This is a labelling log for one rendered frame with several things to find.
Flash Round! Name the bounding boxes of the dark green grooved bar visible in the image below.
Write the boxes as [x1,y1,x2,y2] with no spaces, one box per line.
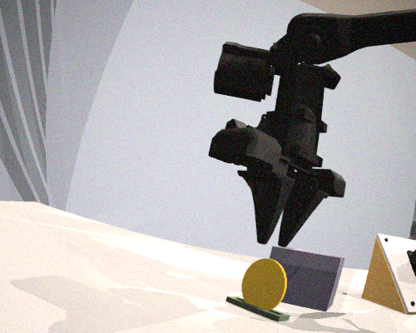
[225,296,290,322]

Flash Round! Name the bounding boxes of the gold coin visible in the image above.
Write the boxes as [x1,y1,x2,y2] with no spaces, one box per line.
[241,258,287,311]

